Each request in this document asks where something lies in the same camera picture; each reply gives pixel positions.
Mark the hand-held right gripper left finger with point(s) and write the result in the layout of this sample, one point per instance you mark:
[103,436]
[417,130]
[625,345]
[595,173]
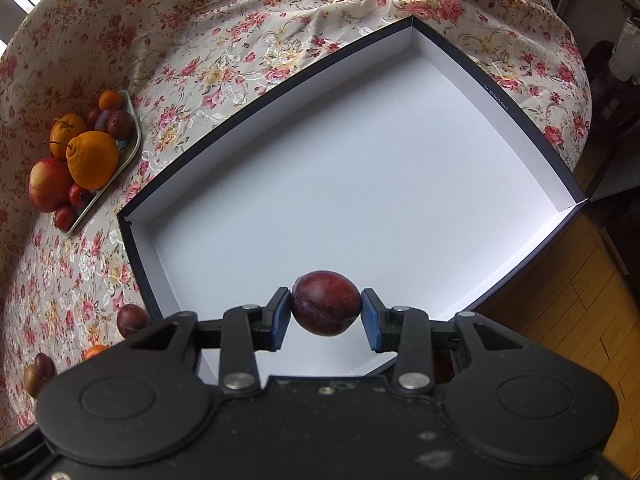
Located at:
[280,320]

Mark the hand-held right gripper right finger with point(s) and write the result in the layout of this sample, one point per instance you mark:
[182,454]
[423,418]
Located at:
[371,322]

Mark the dark red plum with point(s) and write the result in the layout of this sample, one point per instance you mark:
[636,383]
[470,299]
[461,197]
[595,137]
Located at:
[326,302]
[46,364]
[32,381]
[131,320]
[91,116]
[121,124]

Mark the large white box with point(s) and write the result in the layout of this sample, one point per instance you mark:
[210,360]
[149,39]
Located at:
[350,160]

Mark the small orange mandarin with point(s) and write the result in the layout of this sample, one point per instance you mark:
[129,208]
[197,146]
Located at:
[110,100]
[94,351]

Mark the pale green tray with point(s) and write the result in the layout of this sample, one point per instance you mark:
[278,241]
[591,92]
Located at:
[129,147]

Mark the red cherry tomato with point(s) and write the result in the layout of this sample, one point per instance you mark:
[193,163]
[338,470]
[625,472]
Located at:
[64,216]
[78,195]

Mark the large knobbed orange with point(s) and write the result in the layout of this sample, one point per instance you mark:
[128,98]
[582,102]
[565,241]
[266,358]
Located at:
[93,160]

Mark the purple plum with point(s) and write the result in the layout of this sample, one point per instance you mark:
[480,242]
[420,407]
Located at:
[102,120]

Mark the red apple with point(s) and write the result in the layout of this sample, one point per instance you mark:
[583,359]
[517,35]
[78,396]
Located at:
[47,185]

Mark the round orange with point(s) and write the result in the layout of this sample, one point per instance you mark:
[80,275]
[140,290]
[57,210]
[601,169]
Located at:
[65,132]

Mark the floral tablecloth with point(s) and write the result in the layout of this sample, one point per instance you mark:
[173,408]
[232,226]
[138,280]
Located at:
[250,35]

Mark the dark wooden cabinet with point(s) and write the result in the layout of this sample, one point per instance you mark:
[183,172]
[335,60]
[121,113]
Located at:
[615,125]

